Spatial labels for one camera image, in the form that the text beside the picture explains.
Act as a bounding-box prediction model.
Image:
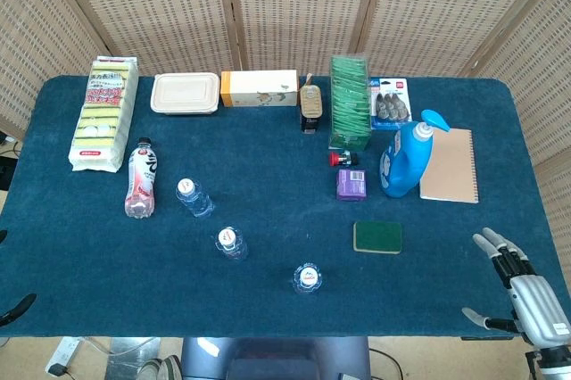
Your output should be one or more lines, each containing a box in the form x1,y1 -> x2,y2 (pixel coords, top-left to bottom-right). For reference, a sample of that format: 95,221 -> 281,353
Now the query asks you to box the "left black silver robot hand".
0,230 -> 37,327

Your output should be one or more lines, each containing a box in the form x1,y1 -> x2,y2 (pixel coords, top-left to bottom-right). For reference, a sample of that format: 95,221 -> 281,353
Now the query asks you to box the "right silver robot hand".
461,227 -> 571,349

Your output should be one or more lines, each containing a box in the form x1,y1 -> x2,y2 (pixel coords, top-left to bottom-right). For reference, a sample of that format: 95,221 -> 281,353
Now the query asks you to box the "clear water bottle white cap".
293,262 -> 324,296
215,227 -> 250,261
175,178 -> 215,219

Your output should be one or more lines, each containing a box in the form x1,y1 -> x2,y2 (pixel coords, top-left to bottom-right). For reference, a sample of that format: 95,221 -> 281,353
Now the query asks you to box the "dark robot base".
179,335 -> 372,380

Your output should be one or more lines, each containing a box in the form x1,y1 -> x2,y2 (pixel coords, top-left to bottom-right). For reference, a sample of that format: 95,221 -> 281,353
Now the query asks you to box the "white power strip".
44,336 -> 84,376

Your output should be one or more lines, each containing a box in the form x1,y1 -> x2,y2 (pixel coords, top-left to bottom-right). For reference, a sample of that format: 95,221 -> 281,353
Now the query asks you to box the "metal table leg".
105,337 -> 162,380

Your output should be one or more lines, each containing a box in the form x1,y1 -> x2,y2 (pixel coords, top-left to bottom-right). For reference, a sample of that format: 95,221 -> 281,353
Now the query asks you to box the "kraft spiral notebook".
418,127 -> 480,204

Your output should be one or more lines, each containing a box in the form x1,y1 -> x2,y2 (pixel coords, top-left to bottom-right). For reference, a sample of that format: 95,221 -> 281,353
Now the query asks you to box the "green yellow scouring sponge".
352,220 -> 403,255

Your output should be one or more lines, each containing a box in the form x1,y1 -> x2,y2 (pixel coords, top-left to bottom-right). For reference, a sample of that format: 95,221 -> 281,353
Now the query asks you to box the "pink drink bottle black cap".
124,137 -> 162,219

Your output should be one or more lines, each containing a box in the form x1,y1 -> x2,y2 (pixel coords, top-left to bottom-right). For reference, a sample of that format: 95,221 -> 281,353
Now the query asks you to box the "blue detergent jug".
379,109 -> 453,199

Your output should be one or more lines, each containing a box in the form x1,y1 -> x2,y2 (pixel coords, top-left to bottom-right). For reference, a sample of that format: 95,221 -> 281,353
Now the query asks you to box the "yellow sponge multipack in plastic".
68,56 -> 140,174

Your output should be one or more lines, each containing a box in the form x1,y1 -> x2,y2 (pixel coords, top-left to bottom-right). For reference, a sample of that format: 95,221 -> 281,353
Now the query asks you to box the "small purple box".
335,169 -> 370,203

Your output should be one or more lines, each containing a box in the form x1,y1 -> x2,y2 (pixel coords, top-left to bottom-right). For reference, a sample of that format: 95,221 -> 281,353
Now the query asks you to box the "blue card blister pack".
368,77 -> 411,132

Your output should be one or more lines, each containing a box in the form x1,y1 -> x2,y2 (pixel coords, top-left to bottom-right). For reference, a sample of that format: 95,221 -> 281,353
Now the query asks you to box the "green packet stack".
327,55 -> 373,151

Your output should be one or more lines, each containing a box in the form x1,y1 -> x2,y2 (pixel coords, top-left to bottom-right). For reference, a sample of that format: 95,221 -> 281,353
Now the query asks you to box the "beige lidded lunch box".
150,72 -> 221,116

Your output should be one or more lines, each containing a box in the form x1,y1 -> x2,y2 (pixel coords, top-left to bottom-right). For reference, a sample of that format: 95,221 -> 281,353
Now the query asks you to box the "blue table cloth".
0,74 -> 571,339

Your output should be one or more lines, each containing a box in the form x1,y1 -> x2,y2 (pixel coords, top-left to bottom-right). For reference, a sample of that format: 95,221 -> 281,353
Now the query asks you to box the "black tin can gold lid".
299,76 -> 319,135

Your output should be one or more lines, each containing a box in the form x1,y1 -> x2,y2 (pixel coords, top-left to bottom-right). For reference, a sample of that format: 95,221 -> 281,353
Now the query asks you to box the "white orange tea carton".
219,70 -> 301,109

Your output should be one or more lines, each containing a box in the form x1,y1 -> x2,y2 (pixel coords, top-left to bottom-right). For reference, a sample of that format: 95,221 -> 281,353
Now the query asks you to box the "woven folding screen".
0,0 -> 571,265

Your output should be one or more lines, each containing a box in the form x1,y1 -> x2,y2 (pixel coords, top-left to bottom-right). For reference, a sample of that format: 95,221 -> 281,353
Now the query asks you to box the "red push button switch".
328,151 -> 360,169

